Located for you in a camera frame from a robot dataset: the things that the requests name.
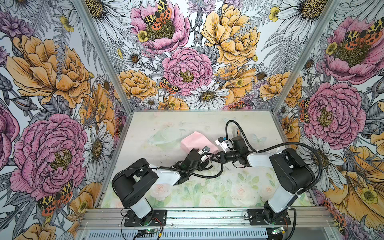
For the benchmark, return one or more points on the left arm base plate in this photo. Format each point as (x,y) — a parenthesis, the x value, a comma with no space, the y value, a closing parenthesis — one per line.
(155,218)

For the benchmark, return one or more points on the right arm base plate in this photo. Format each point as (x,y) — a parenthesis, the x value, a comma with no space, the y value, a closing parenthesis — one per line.
(263,217)

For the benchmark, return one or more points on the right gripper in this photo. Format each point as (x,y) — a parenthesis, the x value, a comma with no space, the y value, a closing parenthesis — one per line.
(222,155)

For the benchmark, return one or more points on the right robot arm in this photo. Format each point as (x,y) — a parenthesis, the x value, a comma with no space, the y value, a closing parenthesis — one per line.
(293,174)

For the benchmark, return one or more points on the purple wrapping paper sheet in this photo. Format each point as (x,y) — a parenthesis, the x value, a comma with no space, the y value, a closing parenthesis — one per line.
(198,141)

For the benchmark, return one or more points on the aluminium front rail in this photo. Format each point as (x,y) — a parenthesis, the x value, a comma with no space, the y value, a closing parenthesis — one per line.
(300,223)

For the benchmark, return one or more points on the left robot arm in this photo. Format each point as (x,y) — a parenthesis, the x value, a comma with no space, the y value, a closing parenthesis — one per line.
(132,184)

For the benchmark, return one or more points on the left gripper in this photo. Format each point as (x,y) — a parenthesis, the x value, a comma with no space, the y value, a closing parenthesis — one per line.
(202,165)

